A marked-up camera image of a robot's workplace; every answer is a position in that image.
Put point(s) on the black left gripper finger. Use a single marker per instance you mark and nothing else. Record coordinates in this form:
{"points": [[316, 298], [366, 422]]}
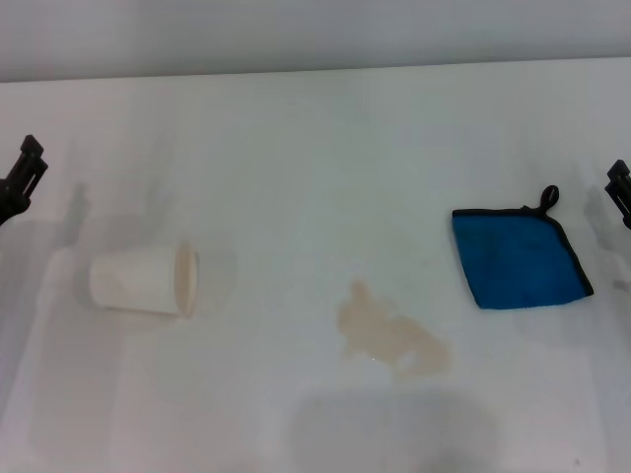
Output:
{"points": [[38, 170], [30, 143]]}

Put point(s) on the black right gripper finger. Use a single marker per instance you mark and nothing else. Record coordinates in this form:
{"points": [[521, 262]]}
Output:
{"points": [[622, 168], [620, 194]]}

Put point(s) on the blue rag with black trim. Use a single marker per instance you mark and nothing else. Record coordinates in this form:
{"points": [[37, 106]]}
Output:
{"points": [[517, 256]]}

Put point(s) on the white paper cup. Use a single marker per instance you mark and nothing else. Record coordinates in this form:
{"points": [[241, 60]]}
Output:
{"points": [[133, 278]]}

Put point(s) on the brown water stain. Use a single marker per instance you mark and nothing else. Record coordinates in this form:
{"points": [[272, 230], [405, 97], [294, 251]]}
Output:
{"points": [[389, 335]]}

